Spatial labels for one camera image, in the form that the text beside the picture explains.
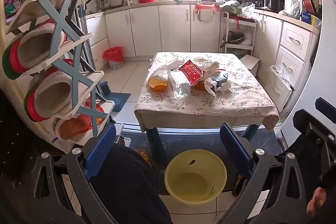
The red green fluffy slipper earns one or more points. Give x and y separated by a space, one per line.
36 48
52 95

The white plastic bag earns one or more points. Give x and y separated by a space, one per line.
168 65

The door bag holder with red bag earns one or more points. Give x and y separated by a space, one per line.
206 12

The white rolling cart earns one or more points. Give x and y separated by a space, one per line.
250 27

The waste bin with red bag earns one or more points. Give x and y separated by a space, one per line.
113 54

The white drawer cabinet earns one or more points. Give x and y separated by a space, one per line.
291 56

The white box stool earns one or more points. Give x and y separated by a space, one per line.
249 64

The orange slipper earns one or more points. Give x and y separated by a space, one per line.
71 128

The blue green snack packet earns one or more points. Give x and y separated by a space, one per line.
220 77

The bag of green vegetables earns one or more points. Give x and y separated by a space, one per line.
232 7

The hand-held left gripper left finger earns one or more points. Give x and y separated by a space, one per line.
102 150

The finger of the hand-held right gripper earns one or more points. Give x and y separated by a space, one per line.
302 119
326 106

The floral tablecloth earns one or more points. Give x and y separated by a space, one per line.
231 106

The white tissue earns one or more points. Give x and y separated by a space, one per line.
223 87

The red packet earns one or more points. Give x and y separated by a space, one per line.
191 70

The yellow plastic bin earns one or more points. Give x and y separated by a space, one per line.
195 184

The clear plastic bag on drawer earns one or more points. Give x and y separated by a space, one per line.
281 74

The yellow floral slipper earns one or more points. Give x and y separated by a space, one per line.
143 157

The clear plastic box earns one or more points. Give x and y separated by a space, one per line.
179 85

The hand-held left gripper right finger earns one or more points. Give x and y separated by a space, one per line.
236 150

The red patterned slipper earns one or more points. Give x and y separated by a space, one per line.
98 113

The white base cabinets with counter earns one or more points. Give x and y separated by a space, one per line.
157 29

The red pot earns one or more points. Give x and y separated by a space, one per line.
308 6

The blue dustpan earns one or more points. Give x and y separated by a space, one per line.
119 102

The person's right hand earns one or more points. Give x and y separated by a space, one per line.
317 200

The blue box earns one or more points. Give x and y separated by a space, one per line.
307 18

